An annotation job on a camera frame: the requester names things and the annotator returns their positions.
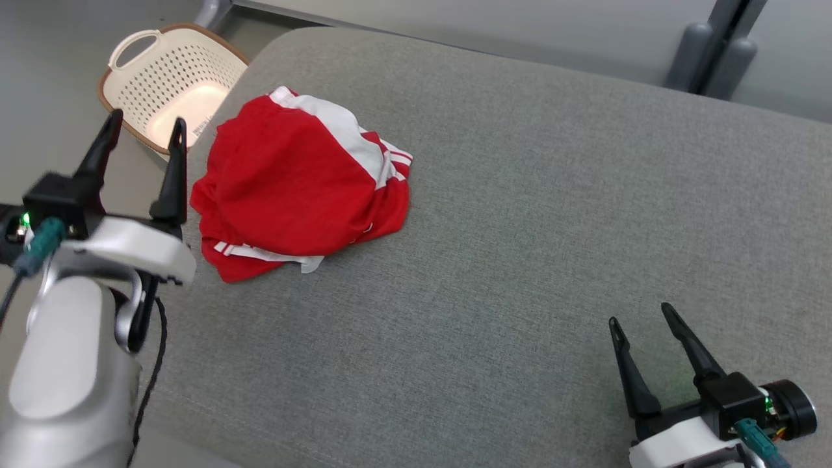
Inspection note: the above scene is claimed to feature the grey cylinder post foot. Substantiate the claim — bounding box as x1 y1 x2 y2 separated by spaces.
664 23 716 92
704 37 759 100

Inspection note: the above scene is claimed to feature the teal cable connector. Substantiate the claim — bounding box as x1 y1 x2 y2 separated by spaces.
736 418 791 468
12 218 67 278

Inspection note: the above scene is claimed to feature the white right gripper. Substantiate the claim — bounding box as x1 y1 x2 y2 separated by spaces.
609 302 748 468

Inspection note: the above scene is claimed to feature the grey metal frame leg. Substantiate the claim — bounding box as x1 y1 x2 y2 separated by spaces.
194 0 235 31

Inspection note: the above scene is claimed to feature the red white basketball jersey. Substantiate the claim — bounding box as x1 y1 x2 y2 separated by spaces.
190 86 414 284

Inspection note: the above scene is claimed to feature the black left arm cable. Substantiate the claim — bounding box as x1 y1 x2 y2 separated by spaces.
130 296 168 452

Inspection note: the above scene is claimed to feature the grey partition post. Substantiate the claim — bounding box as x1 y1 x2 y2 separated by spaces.
689 0 769 95

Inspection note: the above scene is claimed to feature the cream perforated laundry basket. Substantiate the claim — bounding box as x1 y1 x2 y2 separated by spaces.
97 23 250 157

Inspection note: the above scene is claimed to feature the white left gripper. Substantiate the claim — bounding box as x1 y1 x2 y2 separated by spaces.
60 109 197 287

